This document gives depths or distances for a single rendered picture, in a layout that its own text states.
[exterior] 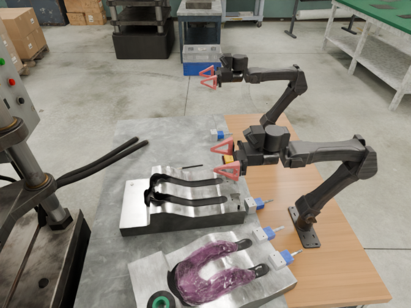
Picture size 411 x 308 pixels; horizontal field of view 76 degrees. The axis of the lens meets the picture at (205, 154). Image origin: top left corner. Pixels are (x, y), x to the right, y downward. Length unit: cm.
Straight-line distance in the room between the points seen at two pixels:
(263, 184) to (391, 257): 130
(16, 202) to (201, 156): 84
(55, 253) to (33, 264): 8
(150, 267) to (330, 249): 69
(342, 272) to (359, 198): 153
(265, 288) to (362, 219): 161
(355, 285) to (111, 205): 101
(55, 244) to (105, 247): 21
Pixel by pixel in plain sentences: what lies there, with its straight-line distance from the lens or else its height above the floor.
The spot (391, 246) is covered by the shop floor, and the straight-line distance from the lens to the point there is 242.
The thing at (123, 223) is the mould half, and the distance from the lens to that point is 112.
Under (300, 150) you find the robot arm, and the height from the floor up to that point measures 123.
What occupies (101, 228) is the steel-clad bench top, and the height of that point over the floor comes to 80.
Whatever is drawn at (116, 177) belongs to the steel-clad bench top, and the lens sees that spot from 139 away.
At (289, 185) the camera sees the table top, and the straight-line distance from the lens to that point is 135.
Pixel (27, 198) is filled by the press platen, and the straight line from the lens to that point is 111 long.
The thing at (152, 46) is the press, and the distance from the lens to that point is 500.
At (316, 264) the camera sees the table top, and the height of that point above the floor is 80.
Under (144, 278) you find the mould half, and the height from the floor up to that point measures 91.
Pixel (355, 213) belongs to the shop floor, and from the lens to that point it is 249.
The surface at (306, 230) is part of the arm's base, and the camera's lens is 118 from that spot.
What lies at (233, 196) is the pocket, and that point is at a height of 87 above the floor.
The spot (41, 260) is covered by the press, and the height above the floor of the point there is 79.
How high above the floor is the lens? 174
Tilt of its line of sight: 40 degrees down
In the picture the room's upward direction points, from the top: straight up
